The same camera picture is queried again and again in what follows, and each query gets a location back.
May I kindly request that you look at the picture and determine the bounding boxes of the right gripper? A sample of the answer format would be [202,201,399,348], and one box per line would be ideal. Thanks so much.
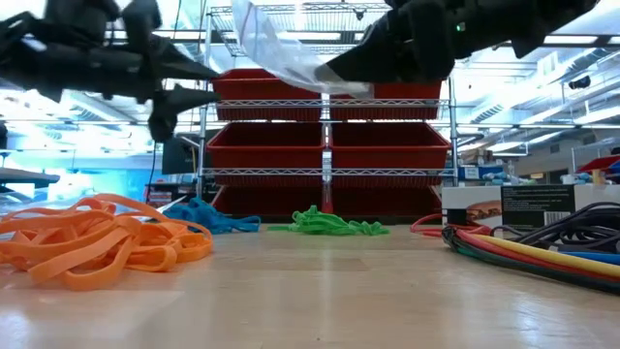
[314,0,459,83]

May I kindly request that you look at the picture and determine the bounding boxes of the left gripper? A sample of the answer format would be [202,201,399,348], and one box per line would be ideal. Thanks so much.
[0,12,222,143]

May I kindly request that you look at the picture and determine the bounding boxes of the clear zip bag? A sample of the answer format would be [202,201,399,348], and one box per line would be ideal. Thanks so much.
[231,0,375,96]

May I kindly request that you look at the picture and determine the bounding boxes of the blue rubber band pile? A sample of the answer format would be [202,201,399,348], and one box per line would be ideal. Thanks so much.
[162,197,262,235]

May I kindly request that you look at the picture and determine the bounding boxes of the green rubber band pile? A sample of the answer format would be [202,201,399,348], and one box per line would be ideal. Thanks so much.
[267,205,390,238]

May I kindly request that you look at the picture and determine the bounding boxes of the orange rubber band pile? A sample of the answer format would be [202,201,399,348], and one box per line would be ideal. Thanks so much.
[0,193,214,292]

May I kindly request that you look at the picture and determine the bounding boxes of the dark brown rubber band pile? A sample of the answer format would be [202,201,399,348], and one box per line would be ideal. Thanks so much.
[488,201,620,256]

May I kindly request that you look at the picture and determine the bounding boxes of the red plastic bin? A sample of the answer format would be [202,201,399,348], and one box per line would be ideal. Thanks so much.
[212,186,326,218]
[211,68,324,122]
[328,79,444,121]
[206,121,326,188]
[329,121,451,189]
[330,186,443,218]

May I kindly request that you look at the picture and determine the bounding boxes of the black monitor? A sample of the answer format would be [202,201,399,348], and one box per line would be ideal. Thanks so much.
[161,134,201,176]

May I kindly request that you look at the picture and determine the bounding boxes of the black rolling workbench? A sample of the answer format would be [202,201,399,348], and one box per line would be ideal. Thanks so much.
[0,167,62,191]

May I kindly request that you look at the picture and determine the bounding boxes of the white box hot dog print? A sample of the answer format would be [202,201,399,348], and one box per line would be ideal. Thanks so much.
[441,183,620,233]

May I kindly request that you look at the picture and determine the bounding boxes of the red and blue object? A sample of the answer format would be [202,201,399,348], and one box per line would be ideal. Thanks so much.
[575,154,620,185]

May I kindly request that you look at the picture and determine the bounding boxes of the coloured tube bundle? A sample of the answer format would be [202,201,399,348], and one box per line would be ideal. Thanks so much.
[441,225,620,296]

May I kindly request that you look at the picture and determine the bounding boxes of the metal wire shelf cart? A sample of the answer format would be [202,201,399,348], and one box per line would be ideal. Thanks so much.
[196,0,460,227]

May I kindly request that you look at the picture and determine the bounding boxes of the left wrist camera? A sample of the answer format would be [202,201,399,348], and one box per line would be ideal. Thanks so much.
[43,0,164,48]

